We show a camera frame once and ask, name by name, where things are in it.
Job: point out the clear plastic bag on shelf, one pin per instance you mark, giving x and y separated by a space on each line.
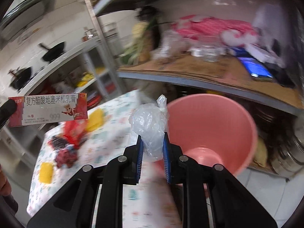
172 45

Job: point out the clear plastic bag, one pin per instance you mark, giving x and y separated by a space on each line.
149 121
172 45

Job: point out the yellow sponge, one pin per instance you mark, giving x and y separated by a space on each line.
46 173
95 120

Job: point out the black wok lower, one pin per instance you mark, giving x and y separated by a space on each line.
20 77

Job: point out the cardboard shelf liner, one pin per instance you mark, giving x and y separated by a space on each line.
227 76

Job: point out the black wok upper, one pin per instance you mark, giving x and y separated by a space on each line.
52 53

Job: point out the yellow sponge near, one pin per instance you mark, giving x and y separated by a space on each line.
46 173

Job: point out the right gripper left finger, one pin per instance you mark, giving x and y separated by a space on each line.
133 166

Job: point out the white kitchen cabinet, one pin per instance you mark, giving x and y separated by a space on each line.
84 68

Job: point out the red white medicine box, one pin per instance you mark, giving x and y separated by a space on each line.
52 108

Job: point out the smartphone with blue screen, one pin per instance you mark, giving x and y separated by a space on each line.
256 69

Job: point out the red plastic wrapper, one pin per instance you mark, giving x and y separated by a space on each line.
75 132

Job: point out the clear glass mug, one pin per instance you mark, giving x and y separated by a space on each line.
209 48

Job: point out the metal storage shelf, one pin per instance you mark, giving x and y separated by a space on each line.
279 24

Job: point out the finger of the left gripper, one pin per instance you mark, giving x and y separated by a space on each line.
6 111

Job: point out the maroon foil wrapper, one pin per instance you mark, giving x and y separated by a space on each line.
65 153

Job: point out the white box on shelf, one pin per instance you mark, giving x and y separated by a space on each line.
264 56

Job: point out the vegetables in jar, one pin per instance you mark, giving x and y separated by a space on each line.
145 37

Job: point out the stacked steel steamer pots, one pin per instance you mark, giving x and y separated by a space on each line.
287 157

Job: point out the person's left hand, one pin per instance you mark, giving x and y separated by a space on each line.
5 187

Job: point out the pink plastic trash bucket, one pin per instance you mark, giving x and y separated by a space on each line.
217 123

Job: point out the yellow sponge far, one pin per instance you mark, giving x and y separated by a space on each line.
95 120

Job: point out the black wok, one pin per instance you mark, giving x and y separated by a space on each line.
52 53
20 77

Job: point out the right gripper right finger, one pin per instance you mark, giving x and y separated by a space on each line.
171 155

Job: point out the pink polka dot cloth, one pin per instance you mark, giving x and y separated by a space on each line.
234 33

